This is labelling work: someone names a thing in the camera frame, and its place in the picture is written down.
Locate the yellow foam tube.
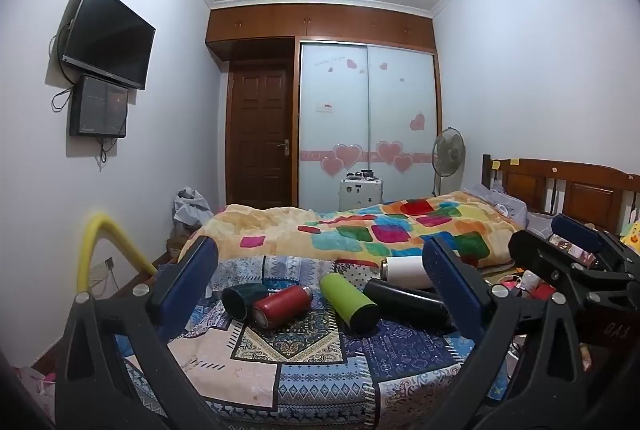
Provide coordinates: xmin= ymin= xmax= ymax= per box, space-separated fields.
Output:
xmin=76 ymin=211 xmax=158 ymax=295

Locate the black thermos cup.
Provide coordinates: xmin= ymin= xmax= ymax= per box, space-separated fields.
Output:
xmin=362 ymin=277 xmax=451 ymax=331

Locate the colourful patchwork blanket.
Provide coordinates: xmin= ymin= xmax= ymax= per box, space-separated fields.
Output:
xmin=180 ymin=192 xmax=521 ymax=269

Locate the wall-mounted black television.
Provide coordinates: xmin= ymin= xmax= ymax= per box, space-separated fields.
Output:
xmin=61 ymin=0 xmax=157 ymax=91

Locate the dark green cup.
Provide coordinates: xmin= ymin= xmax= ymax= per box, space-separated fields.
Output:
xmin=221 ymin=282 xmax=271 ymax=323

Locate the brown wooden door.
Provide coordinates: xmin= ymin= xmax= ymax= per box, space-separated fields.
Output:
xmin=226 ymin=70 xmax=293 ymax=211

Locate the white thermos cup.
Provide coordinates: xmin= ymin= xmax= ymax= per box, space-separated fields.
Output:
xmin=380 ymin=258 xmax=435 ymax=291

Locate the blue patterned bedsheet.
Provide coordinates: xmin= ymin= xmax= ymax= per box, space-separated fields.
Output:
xmin=115 ymin=255 xmax=513 ymax=430

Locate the grey clothes pile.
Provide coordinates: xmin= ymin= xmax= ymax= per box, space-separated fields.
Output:
xmin=172 ymin=187 xmax=214 ymax=229

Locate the lime green thermos cup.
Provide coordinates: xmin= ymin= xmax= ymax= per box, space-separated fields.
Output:
xmin=319 ymin=272 xmax=380 ymax=332

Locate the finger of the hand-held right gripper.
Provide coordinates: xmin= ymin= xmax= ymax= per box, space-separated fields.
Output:
xmin=508 ymin=230 xmax=636 ymax=311
xmin=551 ymin=213 xmax=640 ymax=268

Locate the black cable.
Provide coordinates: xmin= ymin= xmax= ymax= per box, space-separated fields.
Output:
xmin=51 ymin=86 xmax=72 ymax=113

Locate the black wall-mounted box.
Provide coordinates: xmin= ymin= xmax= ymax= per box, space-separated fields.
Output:
xmin=69 ymin=74 xmax=130 ymax=139

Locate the yellow plush toy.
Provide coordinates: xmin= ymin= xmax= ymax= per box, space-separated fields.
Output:
xmin=620 ymin=210 xmax=640 ymax=255

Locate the grey patterned pillow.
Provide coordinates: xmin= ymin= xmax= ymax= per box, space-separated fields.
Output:
xmin=465 ymin=185 xmax=530 ymax=229

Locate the wooden wardrobe with glass doors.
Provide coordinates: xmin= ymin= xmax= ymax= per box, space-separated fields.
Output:
xmin=206 ymin=2 xmax=443 ymax=213

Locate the standing fan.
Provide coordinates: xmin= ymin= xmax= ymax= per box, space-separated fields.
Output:
xmin=431 ymin=127 xmax=467 ymax=198

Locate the white small appliance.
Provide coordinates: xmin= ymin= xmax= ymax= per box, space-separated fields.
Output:
xmin=339 ymin=170 xmax=385 ymax=213

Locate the red thermos cup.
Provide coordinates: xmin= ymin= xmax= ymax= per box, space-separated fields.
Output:
xmin=251 ymin=285 xmax=314 ymax=331

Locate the wooden bed headboard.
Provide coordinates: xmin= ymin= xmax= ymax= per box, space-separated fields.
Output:
xmin=481 ymin=154 xmax=640 ymax=235

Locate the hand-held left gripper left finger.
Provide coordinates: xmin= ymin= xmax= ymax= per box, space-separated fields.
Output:
xmin=54 ymin=235 xmax=226 ymax=430

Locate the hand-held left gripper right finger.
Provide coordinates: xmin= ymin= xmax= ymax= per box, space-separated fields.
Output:
xmin=421 ymin=237 xmax=601 ymax=430

